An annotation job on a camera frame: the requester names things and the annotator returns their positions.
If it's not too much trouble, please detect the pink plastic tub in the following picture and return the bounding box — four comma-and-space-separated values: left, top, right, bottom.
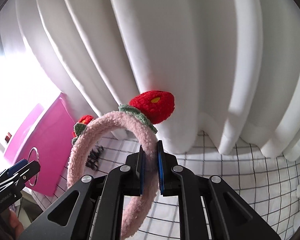
4, 93, 75, 196

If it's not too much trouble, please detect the black patterned hair bow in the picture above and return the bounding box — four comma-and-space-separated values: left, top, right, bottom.
85, 146, 104, 171

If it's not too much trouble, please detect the white curtain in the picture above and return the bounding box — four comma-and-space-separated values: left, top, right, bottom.
0, 0, 300, 161

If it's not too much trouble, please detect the white black grid cloth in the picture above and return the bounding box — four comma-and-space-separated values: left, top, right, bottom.
21, 139, 300, 239

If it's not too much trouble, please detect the pink fluffy strawberry headband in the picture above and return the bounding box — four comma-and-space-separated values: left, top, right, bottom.
66, 90, 175, 239

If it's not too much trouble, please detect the person left hand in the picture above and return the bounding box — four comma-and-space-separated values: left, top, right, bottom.
9, 209, 24, 239

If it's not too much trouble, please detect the silver bangle ring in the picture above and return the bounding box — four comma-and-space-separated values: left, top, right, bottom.
26, 146, 40, 188

